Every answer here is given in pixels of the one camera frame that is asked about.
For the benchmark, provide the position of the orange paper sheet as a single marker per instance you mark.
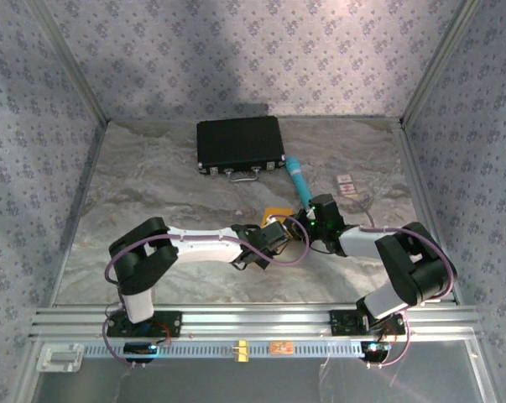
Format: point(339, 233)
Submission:
point(278, 212)

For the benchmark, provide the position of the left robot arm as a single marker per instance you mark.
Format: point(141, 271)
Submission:
point(143, 260)

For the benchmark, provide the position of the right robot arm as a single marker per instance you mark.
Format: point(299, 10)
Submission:
point(412, 264)

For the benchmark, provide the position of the small printed card box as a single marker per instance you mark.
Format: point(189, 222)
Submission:
point(347, 186)

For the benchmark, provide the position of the teal marker pen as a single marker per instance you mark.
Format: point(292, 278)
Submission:
point(296, 176)

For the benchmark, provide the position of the black briefcase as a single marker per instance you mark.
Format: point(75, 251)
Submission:
point(240, 142)

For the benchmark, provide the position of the orange label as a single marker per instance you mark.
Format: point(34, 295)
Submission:
point(282, 347)

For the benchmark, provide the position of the clear acrylic panel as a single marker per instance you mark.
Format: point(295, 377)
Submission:
point(252, 382)

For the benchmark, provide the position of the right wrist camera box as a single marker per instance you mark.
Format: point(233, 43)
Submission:
point(310, 213)

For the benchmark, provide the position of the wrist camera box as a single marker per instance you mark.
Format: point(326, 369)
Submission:
point(310, 213)
point(271, 218)

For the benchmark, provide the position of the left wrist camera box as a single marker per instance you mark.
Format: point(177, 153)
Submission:
point(271, 218)

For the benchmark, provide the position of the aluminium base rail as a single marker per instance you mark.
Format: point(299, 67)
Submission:
point(252, 321)

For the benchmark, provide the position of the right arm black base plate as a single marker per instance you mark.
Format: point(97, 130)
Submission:
point(340, 323)

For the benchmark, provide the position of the aluminium side rail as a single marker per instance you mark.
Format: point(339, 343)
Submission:
point(88, 172)
point(418, 189)

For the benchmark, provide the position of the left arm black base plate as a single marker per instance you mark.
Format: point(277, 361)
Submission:
point(168, 323)

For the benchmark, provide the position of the aluminium frame post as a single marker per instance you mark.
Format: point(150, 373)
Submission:
point(71, 63)
point(438, 63)

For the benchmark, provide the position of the grey plastic bracket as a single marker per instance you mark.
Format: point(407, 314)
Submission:
point(59, 357)

